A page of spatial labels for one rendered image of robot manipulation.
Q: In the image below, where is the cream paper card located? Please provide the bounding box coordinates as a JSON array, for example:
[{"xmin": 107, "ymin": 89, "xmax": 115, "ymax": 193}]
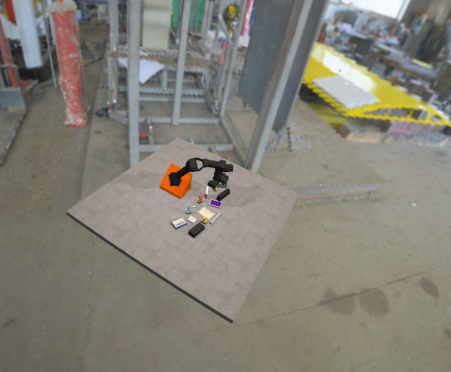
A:
[{"xmin": 199, "ymin": 207, "xmax": 215, "ymax": 219}]

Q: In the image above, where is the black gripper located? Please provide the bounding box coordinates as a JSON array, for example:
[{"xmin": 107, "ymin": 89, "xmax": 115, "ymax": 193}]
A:
[{"xmin": 208, "ymin": 172, "xmax": 226, "ymax": 189}]

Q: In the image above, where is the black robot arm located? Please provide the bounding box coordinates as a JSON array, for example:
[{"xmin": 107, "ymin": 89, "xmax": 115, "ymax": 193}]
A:
[{"xmin": 168, "ymin": 157, "xmax": 234, "ymax": 187}]

